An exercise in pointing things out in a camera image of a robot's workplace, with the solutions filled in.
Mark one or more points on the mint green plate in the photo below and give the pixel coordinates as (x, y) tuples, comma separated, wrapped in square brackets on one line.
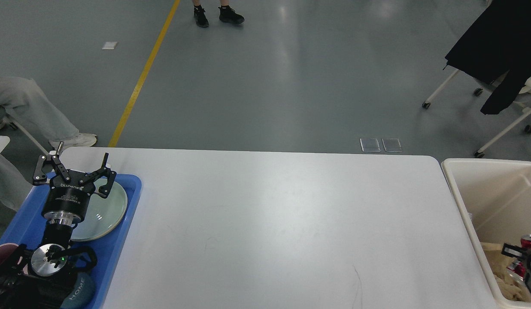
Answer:
[(114, 205)]

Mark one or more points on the blue plastic tray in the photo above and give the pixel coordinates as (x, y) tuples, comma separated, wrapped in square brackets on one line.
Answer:
[(27, 227)]

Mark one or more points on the dark teal mug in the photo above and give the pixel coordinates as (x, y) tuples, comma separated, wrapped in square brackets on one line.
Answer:
[(82, 293)]

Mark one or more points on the seated person grey trousers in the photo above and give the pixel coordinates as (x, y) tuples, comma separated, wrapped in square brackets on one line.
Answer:
[(26, 101)]

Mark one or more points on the black jacket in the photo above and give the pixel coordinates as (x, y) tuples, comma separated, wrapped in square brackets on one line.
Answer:
[(498, 43)]

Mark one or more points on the brown paper ball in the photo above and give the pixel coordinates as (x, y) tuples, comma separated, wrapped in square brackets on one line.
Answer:
[(511, 289)]

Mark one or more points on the person with black shoes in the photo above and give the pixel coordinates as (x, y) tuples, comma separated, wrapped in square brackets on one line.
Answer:
[(226, 14)]

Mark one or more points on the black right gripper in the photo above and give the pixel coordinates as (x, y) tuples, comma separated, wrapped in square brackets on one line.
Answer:
[(521, 254)]

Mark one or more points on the red foil wrapper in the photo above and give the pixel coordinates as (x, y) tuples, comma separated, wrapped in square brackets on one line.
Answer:
[(516, 268)]

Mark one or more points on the grey chair with legs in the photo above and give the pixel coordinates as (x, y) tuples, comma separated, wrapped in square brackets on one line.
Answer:
[(9, 124)]

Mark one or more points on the beige plastic bin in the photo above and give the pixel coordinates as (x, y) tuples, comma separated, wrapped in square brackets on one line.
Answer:
[(494, 200)]

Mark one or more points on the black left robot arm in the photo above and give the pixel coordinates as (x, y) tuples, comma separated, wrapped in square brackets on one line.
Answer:
[(44, 277)]

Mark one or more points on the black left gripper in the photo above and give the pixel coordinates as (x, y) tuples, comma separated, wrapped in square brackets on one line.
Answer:
[(71, 199)]

